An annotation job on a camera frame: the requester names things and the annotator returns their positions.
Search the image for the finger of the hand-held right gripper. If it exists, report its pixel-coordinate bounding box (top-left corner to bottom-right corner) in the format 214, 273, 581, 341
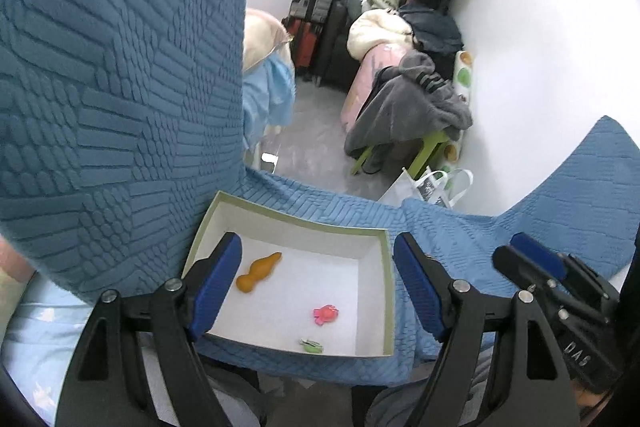
492, 244, 548, 305
510, 232, 601, 290

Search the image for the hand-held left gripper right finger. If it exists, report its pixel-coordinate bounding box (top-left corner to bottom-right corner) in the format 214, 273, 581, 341
393, 233, 576, 427

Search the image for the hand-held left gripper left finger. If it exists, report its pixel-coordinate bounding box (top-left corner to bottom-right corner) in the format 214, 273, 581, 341
54, 232, 266, 427

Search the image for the green-rimmed white box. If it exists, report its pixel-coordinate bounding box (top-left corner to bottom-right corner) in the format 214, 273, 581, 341
181, 191, 397, 359

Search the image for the orange gourd pendant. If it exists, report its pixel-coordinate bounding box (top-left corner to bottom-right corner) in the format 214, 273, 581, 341
235, 252, 284, 294

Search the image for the white tote bag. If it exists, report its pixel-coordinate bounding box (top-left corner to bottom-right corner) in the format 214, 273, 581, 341
377, 167, 473, 210

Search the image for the green plastic stool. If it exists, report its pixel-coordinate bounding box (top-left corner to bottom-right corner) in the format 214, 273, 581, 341
350, 129, 451, 182

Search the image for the grey fleece robe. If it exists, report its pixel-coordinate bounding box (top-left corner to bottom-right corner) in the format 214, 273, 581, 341
344, 52, 473, 158

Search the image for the fruit printed rolled mat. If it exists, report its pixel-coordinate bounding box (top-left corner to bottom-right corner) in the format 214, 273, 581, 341
440, 51, 474, 172

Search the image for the light blue bed sheet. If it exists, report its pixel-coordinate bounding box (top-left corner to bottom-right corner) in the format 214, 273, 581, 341
243, 54, 297, 152

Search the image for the pink mattress cover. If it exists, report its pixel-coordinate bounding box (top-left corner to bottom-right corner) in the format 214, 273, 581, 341
340, 44, 417, 134

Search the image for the blue textured blanket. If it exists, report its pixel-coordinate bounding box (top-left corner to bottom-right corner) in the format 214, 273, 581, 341
0, 0, 640, 388

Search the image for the pile of dark clothes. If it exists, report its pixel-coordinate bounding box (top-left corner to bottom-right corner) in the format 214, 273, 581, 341
399, 1, 464, 58

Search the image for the cream and pink pillow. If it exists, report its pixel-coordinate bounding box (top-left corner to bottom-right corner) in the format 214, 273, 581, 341
243, 8, 292, 72

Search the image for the red suitcase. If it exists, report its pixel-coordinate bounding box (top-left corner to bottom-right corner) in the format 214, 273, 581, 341
287, 18, 321, 68

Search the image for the dark tall suitcase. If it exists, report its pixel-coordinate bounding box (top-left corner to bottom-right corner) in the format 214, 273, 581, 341
315, 0, 362, 88

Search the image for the cream comforter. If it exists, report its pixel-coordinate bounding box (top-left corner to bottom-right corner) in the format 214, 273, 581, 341
347, 9, 416, 64

